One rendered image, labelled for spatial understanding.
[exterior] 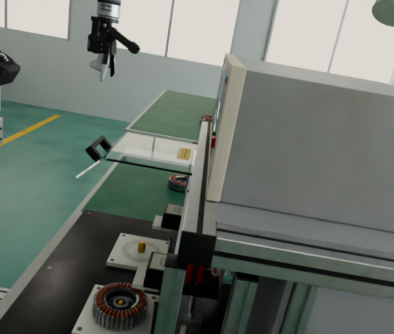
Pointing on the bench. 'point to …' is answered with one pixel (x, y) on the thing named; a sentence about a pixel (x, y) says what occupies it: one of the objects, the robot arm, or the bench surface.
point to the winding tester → (316, 146)
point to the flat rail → (183, 217)
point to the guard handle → (96, 146)
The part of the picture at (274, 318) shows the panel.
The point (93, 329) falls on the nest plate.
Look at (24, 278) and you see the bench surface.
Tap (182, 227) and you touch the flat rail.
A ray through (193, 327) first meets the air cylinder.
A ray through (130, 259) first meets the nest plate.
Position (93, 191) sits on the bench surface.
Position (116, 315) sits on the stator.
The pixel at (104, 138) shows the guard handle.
